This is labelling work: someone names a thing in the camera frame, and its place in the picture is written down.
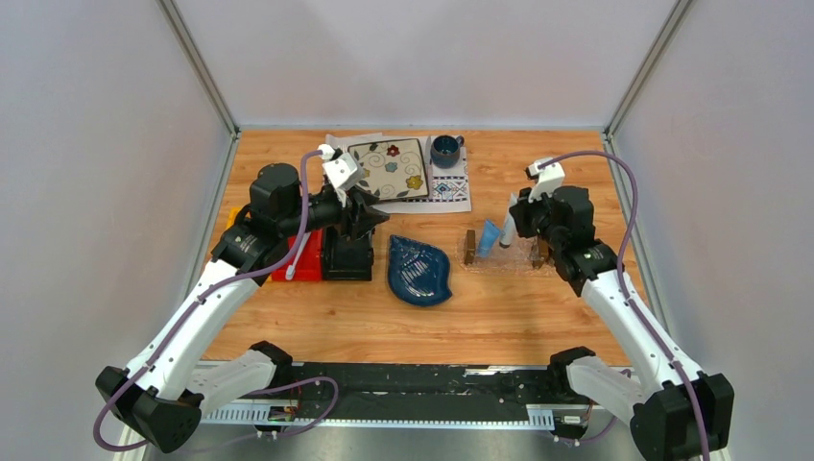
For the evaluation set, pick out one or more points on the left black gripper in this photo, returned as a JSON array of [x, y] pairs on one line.
[[362, 219]]

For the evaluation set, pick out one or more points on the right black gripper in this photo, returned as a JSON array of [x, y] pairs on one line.
[[520, 211]]

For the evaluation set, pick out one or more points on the blue toothpaste tube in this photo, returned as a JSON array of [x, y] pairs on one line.
[[489, 236]]

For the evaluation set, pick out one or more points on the white toothbrush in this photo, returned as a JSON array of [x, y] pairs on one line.
[[292, 267]]

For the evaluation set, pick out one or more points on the white toothpaste tube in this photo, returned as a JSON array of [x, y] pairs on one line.
[[508, 233]]

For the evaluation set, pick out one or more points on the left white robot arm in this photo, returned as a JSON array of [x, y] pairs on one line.
[[160, 394]]

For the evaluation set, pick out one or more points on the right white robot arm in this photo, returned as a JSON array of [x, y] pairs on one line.
[[672, 407]]

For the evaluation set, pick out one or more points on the square floral ceramic plate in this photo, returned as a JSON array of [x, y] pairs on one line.
[[393, 169]]

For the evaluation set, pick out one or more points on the black plastic bin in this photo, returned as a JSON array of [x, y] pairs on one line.
[[346, 260]]

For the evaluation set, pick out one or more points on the red plastic bin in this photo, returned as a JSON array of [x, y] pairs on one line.
[[310, 267]]

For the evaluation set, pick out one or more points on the blue shell-shaped dish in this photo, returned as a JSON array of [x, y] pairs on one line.
[[418, 273]]

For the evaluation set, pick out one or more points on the white patterned placemat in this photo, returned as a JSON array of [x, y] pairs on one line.
[[450, 191]]

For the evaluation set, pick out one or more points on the silver knife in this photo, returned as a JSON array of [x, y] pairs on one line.
[[427, 154]]

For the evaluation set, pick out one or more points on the dark blue ceramic mug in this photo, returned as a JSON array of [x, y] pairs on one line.
[[446, 150]]

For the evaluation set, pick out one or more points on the yellow plastic bin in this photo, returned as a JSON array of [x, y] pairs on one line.
[[232, 216]]

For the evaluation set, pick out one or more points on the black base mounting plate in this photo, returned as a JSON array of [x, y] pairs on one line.
[[428, 394]]

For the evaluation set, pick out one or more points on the clear glass tray wooden handles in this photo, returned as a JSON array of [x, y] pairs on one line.
[[524, 256]]

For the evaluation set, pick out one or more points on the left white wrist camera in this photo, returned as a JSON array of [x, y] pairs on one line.
[[342, 171]]

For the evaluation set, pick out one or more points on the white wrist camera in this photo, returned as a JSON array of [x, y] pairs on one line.
[[547, 174], [342, 171]]

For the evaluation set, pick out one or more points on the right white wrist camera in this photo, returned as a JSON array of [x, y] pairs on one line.
[[547, 174]]

